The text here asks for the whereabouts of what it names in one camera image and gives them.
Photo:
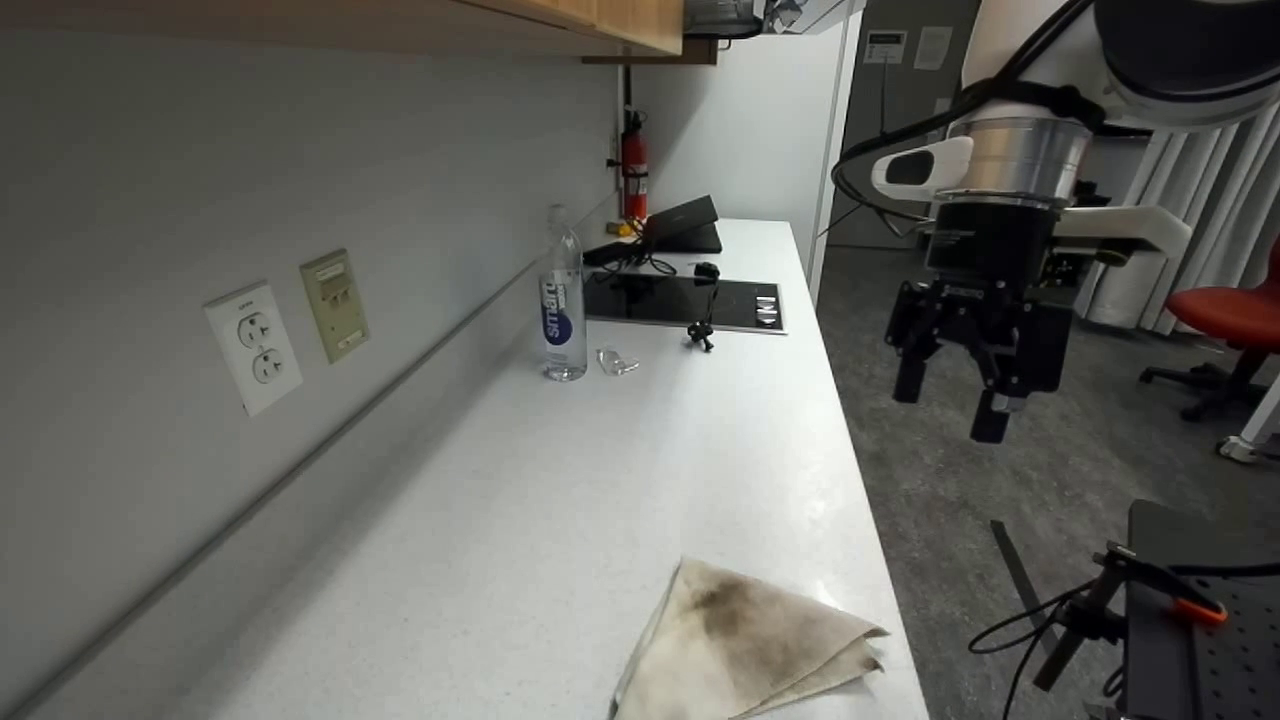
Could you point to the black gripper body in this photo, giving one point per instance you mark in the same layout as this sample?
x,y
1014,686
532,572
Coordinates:
x,y
981,293

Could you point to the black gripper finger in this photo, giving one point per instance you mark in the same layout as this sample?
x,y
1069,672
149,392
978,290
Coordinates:
x,y
909,375
989,419

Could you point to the beige towel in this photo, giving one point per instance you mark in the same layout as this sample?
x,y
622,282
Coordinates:
x,y
726,644

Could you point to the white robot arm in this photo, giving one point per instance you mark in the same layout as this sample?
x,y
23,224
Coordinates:
x,y
997,164

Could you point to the red office chair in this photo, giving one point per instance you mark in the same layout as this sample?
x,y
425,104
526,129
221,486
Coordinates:
x,y
1240,316

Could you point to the black induction cooktop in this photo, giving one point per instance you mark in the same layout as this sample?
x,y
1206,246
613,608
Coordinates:
x,y
683,302

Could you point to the small clear plastic wrapper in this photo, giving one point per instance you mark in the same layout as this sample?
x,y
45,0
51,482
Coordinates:
x,y
613,360

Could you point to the red fire extinguisher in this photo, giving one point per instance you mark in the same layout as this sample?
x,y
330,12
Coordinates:
x,y
633,170

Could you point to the clear plastic water bottle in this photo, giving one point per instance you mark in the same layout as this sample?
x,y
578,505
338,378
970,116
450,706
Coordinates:
x,y
563,302

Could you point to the wooden upper cabinet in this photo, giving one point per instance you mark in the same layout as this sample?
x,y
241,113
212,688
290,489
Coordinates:
x,y
650,30

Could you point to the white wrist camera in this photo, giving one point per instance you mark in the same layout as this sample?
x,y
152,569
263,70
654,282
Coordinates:
x,y
924,170

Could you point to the beige wall switch plate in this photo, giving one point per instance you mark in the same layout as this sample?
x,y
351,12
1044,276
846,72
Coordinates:
x,y
334,302

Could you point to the white wall power outlet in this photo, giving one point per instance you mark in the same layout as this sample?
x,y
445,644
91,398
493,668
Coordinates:
x,y
257,346

